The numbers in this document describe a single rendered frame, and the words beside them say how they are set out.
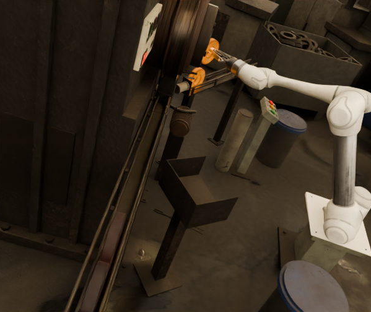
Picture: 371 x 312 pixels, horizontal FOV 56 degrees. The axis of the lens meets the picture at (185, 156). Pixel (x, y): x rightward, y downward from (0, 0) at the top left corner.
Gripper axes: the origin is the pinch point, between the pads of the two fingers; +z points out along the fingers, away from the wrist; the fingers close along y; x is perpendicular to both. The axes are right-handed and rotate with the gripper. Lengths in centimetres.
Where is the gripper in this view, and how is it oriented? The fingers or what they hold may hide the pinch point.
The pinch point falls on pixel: (209, 48)
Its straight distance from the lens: 220.7
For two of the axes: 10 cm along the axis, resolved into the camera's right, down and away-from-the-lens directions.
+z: -7.1, -6.0, 3.8
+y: 6.3, -3.0, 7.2
